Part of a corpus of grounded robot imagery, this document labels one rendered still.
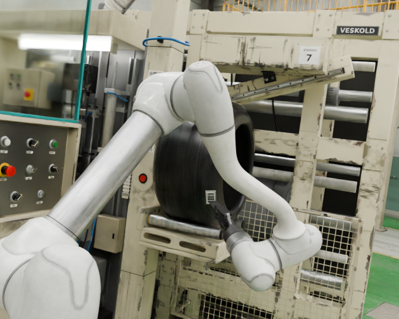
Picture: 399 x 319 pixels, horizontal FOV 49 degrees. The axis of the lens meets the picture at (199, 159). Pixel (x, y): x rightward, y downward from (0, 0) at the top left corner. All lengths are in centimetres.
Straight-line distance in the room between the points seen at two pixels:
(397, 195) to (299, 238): 971
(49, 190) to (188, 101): 90
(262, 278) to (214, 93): 57
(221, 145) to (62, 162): 91
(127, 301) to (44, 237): 110
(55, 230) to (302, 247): 74
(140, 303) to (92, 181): 107
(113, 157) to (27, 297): 41
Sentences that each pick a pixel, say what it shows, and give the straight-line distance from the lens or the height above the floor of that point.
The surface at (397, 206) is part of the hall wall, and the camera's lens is 1107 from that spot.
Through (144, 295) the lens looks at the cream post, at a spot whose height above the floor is 52.
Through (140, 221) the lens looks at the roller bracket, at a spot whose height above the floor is 89.
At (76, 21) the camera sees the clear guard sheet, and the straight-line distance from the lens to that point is 190.
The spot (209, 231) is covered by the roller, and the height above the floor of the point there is 90.
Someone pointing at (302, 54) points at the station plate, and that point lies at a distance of 205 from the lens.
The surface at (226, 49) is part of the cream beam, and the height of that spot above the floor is 171.
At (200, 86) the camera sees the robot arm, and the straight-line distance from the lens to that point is 111.
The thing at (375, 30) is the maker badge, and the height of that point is 190.
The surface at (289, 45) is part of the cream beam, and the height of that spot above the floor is 174.
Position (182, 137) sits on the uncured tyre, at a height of 127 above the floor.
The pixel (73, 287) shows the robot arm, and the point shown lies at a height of 96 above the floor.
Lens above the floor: 128
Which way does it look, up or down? 3 degrees down
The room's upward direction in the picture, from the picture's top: 7 degrees clockwise
